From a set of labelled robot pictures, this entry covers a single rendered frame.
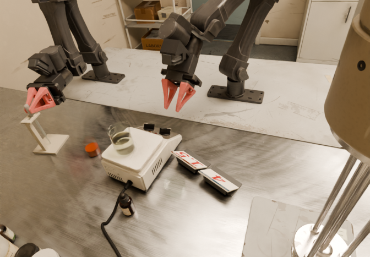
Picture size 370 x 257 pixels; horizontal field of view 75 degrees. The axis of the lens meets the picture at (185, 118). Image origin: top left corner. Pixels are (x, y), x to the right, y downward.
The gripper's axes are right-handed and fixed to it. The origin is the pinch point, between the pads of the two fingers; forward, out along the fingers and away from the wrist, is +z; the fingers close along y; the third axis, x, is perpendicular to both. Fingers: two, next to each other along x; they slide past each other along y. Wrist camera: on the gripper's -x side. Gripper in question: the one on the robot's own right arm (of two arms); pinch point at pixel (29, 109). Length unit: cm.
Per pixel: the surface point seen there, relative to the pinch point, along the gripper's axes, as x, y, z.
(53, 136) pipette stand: 13.6, -1.0, -2.6
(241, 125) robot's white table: 14, 60, -12
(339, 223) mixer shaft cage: -11, 68, 31
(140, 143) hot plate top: 5.5, 33.7, 6.1
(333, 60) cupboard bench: 95, 164, -206
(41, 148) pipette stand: 13.5, -1.7, 2.8
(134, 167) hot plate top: 5.4, 34.7, 13.7
